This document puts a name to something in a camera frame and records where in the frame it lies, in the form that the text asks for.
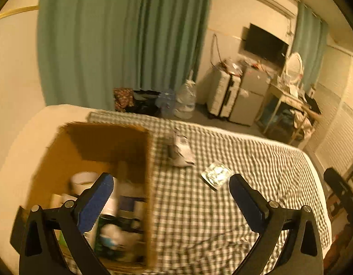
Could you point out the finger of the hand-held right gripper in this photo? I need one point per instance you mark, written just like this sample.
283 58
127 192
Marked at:
338 184

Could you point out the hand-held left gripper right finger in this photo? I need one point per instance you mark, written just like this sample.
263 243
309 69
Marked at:
246 203

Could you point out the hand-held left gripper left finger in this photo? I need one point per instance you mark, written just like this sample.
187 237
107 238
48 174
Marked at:
93 203

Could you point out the clear blue-label dental floss jar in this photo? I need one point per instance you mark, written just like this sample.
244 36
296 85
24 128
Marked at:
132 203

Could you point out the brown cardboard box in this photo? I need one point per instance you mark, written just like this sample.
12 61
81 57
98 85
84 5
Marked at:
107 143

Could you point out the white tape roll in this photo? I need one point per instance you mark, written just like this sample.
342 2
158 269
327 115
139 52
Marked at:
83 182

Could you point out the white blue plush toy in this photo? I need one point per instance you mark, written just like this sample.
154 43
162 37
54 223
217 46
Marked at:
113 239

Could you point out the silver blister pack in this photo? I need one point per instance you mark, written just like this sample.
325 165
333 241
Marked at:
216 175

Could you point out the checked bed sheet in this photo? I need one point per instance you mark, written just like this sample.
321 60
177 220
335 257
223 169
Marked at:
208 229

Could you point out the wooden chair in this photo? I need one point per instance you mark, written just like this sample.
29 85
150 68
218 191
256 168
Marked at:
306 123

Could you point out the white towel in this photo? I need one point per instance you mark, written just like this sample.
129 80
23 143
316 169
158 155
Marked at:
302 120

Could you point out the silver white pouch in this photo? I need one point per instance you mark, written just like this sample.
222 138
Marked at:
180 151

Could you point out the white vanity table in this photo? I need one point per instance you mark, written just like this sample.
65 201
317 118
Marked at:
279 103

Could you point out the grey small fridge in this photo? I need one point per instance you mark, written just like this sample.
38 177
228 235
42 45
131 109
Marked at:
251 97

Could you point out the patterned brown bag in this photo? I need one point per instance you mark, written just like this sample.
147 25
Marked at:
123 98

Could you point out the white suitcase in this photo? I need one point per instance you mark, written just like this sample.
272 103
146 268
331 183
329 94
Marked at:
223 94

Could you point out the black bag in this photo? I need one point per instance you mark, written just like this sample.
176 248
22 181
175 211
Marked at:
146 103

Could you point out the clear water bottle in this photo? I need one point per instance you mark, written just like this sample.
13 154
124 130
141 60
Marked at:
186 100

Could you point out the oval white-framed mirror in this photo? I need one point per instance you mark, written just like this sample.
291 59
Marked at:
293 68

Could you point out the narrow green curtain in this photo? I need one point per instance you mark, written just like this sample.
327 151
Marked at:
309 45

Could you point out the black wall television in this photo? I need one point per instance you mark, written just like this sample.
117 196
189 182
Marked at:
265 44

